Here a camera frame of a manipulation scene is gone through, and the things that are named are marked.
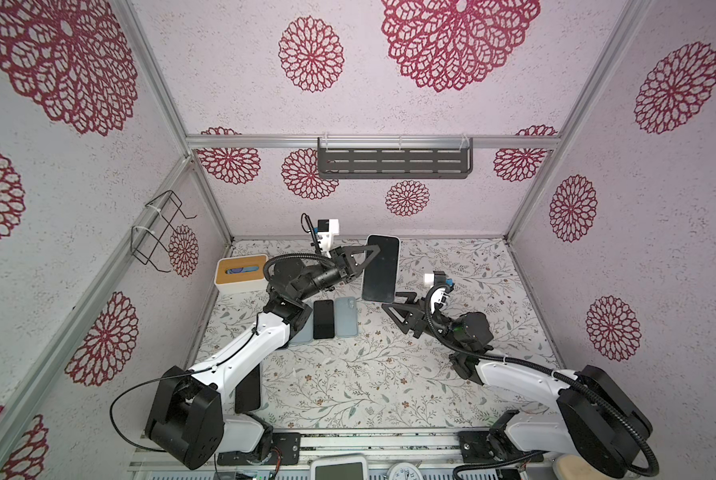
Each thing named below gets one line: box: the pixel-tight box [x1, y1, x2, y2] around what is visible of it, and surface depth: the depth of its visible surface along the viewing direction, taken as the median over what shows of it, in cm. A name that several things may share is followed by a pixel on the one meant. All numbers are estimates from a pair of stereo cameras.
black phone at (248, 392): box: [235, 364, 261, 414], surface depth 83 cm
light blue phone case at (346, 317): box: [334, 296, 358, 338], surface depth 100 cm
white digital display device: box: [310, 454, 370, 480], surface depth 69 cm
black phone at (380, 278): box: [361, 234, 401, 304], surface depth 64 cm
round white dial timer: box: [388, 462, 424, 480], surface depth 69 cm
